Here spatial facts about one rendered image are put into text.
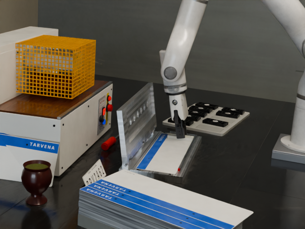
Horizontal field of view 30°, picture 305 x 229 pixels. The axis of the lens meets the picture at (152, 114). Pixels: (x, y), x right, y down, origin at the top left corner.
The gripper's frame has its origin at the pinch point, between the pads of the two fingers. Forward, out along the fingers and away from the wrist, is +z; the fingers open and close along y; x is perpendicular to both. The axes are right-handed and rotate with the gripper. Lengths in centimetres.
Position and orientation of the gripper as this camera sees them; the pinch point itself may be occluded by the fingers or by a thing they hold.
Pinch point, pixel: (181, 131)
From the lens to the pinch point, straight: 215.1
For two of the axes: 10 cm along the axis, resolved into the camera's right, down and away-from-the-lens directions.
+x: -9.7, 0.8, 2.5
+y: 2.2, -2.5, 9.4
